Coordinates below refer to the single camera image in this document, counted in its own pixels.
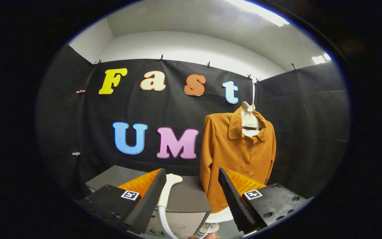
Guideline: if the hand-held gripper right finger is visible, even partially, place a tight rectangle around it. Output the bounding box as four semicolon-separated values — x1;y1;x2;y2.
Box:
218;167;312;233

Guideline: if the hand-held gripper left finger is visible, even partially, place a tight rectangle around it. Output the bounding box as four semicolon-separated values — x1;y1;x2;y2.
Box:
74;168;167;235

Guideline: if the orange-brown button shirt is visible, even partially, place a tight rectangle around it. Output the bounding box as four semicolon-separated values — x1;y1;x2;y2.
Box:
199;106;277;214

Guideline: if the white clothes hanger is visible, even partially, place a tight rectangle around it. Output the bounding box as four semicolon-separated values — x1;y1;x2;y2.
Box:
240;83;264;130

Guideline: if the grey cabinet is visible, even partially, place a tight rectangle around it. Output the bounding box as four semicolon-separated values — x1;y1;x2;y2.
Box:
85;165;212;238

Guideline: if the row of black clips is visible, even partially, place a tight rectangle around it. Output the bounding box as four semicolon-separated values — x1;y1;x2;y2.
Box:
93;55;298;84

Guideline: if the small ceiling light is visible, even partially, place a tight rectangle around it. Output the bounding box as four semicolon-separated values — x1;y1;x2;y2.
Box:
311;53;331;64

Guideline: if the long ceiling light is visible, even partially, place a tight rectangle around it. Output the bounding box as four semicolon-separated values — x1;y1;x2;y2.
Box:
226;0;290;27

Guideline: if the steamer hose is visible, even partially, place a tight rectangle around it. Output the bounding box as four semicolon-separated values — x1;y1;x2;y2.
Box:
158;206;180;239

